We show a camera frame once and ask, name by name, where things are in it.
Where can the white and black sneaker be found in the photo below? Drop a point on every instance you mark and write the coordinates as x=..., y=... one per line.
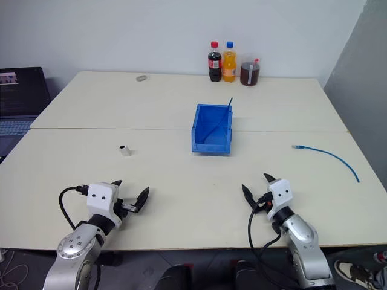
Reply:
x=352, y=272

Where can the small white adapter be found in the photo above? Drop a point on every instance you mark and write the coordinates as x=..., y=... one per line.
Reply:
x=126, y=150

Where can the orange soda bottle, blue cap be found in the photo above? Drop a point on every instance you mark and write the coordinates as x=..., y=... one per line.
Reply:
x=229, y=66

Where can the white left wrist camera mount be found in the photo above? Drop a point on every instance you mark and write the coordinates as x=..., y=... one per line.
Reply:
x=98, y=197

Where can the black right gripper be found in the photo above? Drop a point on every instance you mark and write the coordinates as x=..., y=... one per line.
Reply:
x=265, y=203

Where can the cola bottle with red cap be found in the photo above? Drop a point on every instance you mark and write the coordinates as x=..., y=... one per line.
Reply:
x=214, y=65

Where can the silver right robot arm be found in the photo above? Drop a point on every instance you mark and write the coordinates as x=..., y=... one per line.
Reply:
x=303, y=241

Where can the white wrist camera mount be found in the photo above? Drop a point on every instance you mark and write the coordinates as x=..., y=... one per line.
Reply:
x=98, y=197
x=280, y=193

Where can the small grey flat object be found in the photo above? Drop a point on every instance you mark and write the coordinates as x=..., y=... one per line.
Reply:
x=141, y=78

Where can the white straw with red tip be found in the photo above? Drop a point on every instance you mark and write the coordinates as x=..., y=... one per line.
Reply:
x=250, y=74

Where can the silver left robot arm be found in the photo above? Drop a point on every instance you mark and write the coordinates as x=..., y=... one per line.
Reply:
x=71, y=246

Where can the blue plastic storage bin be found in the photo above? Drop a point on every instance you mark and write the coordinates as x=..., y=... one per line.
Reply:
x=201, y=121

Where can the dark rounded shape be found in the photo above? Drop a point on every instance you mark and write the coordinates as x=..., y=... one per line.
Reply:
x=175, y=278
x=251, y=276

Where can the blue jeans leg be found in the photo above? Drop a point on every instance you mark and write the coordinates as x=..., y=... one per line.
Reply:
x=381, y=279

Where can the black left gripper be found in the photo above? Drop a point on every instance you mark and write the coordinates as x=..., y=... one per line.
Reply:
x=119, y=211

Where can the clear cup with dark drink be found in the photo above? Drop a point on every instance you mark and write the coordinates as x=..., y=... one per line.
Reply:
x=254, y=75

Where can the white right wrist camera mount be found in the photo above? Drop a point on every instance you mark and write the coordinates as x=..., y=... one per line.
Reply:
x=280, y=193

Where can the dark open laptop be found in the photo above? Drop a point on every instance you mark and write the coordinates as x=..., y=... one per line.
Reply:
x=21, y=90

